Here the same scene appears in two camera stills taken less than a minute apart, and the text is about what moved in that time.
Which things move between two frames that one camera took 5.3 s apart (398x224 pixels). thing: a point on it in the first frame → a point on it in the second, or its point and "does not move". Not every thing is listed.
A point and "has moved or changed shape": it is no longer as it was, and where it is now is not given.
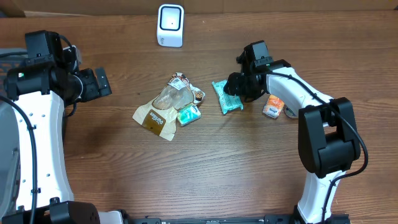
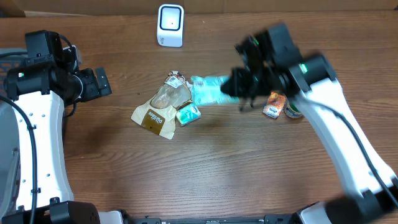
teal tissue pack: [227, 102] has moved or changed shape
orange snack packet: [273, 106] does not move
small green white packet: [188, 114] does not move
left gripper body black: [91, 89] does not move
